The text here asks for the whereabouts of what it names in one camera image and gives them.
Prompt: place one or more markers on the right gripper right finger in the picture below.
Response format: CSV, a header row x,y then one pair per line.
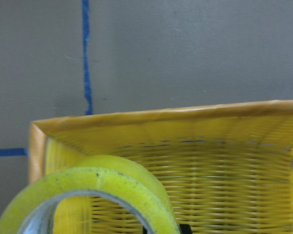
x,y
185,229

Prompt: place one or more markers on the yellow woven plastic basket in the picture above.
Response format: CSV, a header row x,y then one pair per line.
x,y
228,168

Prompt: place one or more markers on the yellow packing tape roll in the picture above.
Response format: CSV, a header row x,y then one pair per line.
x,y
59,203

